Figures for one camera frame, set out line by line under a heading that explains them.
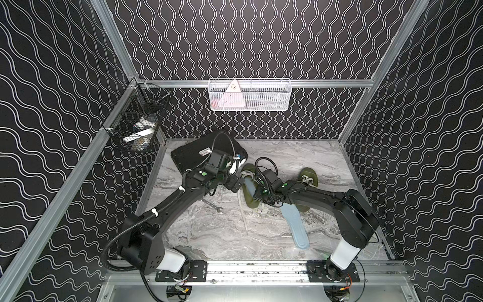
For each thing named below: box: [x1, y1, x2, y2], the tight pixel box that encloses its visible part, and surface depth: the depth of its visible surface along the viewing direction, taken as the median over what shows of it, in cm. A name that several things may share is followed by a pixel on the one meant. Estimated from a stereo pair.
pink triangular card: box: [218, 79, 246, 108], surface depth 91 cm
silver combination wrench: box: [201, 198, 224, 213], surface depth 94 cm
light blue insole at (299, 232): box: [279, 202, 311, 250], surface depth 87 cm
